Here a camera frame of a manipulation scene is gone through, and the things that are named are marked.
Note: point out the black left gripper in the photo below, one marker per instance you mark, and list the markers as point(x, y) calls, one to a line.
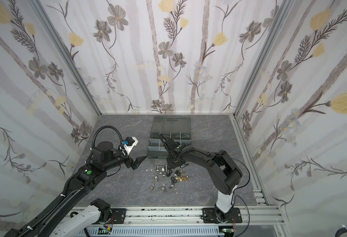
point(129, 163)

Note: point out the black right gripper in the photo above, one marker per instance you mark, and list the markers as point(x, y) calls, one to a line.
point(174, 155)

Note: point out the brass wing nut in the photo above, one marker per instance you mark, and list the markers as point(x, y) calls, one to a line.
point(183, 178)

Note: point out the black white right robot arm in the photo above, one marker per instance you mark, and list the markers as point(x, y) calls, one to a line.
point(223, 171)

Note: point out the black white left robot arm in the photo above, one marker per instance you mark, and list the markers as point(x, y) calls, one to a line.
point(102, 158)

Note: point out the green plastic organizer box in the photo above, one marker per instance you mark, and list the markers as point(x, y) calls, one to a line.
point(177, 128)

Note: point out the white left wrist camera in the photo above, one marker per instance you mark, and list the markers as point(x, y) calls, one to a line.
point(128, 144)

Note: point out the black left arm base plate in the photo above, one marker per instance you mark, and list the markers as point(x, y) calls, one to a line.
point(118, 216)

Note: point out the white slotted cable duct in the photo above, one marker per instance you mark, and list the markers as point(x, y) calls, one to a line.
point(157, 231)

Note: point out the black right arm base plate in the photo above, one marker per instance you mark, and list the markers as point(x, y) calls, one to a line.
point(215, 216)

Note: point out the aluminium front rail frame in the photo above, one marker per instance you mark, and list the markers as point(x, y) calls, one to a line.
point(258, 220)

